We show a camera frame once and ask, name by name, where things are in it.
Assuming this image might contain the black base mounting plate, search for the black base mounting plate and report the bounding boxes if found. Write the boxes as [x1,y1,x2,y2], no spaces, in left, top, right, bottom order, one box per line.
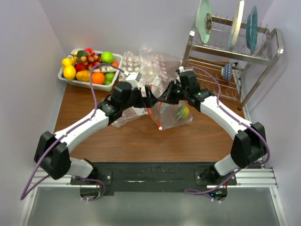
[70,161,237,196]

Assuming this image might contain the white cream plate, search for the white cream plate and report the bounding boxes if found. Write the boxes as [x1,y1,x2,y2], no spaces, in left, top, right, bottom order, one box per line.
[229,0,245,51]

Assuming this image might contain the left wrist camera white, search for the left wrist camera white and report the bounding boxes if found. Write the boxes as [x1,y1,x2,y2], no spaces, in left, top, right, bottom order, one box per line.
[125,72,141,88]

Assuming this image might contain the blue white patterned bowl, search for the blue white patterned bowl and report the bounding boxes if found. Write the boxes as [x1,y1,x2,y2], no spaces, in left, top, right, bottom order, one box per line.
[221,63,233,81]

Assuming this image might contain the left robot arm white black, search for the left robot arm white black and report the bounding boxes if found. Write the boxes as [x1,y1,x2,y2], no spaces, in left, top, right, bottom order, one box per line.
[34,82,158,185]

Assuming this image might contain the steel dish rack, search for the steel dish rack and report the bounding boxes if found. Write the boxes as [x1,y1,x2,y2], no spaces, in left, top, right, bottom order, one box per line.
[182,16,284,111]

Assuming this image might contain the red apple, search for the red apple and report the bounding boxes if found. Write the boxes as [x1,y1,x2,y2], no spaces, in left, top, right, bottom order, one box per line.
[75,62,87,72]

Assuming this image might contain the clear zip bag orange zipper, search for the clear zip bag orange zipper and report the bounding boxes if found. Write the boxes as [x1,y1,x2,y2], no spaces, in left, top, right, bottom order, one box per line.
[147,83,193,131]

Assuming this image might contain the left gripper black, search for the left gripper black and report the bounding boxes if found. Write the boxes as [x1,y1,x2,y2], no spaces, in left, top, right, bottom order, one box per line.
[121,85,157,110]

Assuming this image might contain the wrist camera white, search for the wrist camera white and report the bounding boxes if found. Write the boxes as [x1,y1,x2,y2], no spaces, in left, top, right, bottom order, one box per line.
[176,66,185,75]
[125,72,141,88]

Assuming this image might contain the orange fruit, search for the orange fruit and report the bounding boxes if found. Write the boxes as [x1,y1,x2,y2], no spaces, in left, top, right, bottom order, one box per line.
[92,72,105,85]

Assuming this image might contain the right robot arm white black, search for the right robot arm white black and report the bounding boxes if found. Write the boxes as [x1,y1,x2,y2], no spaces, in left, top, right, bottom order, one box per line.
[158,71,268,185]

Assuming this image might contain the clear bag pink dots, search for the clear bag pink dots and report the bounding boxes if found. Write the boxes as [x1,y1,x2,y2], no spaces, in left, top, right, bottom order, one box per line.
[138,45,182,97]

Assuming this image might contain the teal blue plate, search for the teal blue plate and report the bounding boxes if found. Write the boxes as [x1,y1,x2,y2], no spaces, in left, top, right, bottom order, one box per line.
[246,5,258,55]

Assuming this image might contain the white plastic fruit tray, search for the white plastic fruit tray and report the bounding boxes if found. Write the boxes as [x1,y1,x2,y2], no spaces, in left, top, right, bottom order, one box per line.
[57,53,123,92]

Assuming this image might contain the green yellow mango fruit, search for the green yellow mango fruit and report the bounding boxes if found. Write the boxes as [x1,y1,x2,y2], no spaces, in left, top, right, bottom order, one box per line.
[176,105,190,120]

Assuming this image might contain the red lychee bunch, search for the red lychee bunch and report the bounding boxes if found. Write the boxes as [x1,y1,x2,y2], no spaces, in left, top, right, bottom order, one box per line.
[80,54,101,71]

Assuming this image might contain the crumpled clear zip bag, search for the crumpled clear zip bag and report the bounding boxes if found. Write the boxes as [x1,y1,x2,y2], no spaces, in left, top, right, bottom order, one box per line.
[111,107,148,128]

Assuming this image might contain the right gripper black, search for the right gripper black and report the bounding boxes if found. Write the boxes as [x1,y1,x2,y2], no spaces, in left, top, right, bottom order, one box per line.
[158,81,189,105]

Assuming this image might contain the green lime fruit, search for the green lime fruit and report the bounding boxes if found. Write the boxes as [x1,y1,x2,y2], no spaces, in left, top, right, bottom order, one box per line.
[101,51,114,64]

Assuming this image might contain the small orange tangerine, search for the small orange tangerine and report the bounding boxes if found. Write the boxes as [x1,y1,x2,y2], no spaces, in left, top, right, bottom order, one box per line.
[111,62,119,68]

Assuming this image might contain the mint green plate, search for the mint green plate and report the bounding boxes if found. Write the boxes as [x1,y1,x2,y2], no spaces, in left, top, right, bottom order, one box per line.
[196,0,212,44]

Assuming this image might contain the light green guava fruit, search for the light green guava fruit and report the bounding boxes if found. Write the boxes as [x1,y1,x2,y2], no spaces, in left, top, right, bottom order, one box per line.
[103,73,115,85]

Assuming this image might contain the yellow lemon front left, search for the yellow lemon front left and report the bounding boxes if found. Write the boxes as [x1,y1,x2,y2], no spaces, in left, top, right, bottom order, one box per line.
[63,65,77,81]

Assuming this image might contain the silver toy fish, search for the silver toy fish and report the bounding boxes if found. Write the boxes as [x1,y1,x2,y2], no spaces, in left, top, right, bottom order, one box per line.
[94,65,117,73]

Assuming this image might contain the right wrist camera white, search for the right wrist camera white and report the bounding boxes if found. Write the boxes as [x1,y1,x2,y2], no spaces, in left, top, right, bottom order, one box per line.
[176,66,185,75]

